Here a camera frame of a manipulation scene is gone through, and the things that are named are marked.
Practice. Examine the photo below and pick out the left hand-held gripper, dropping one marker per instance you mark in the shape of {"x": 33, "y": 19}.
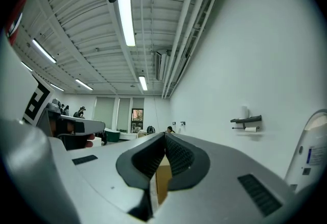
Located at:
{"x": 52, "y": 109}

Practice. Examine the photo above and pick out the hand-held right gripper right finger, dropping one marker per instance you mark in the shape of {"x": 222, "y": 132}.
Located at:
{"x": 224, "y": 167}

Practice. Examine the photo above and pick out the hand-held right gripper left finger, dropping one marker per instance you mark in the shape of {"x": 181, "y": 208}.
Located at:
{"x": 102, "y": 167}

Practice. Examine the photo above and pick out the white toilet paper roll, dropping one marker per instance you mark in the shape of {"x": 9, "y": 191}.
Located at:
{"x": 251, "y": 129}

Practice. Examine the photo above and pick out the black toilet paper holder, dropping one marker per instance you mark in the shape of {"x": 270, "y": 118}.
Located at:
{"x": 245, "y": 119}

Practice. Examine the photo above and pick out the person's left hand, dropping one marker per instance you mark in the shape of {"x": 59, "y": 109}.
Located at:
{"x": 90, "y": 141}

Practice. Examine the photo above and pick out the green tub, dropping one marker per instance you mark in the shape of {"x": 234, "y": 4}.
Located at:
{"x": 113, "y": 135}

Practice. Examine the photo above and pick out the window with roller blinds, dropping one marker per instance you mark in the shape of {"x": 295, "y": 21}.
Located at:
{"x": 118, "y": 113}

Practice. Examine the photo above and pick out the long ceiling light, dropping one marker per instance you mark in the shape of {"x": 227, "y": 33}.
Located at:
{"x": 125, "y": 17}
{"x": 44, "y": 50}
{"x": 26, "y": 66}
{"x": 143, "y": 83}
{"x": 57, "y": 87}
{"x": 84, "y": 84}

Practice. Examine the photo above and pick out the dark backpack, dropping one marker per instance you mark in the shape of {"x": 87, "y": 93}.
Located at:
{"x": 151, "y": 129}

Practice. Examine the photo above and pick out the brown cardboard box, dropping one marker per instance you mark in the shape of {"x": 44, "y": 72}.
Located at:
{"x": 162, "y": 179}

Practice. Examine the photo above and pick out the white rounded appliance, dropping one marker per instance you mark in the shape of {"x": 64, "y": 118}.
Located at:
{"x": 309, "y": 151}

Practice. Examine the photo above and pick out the white ceiling air conditioner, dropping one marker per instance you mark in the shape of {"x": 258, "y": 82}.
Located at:
{"x": 159, "y": 64}

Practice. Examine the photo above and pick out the person's red clothing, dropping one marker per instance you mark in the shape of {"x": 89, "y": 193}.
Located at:
{"x": 16, "y": 19}

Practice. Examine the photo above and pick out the white ceiling pipes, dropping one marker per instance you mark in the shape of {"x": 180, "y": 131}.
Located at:
{"x": 189, "y": 26}

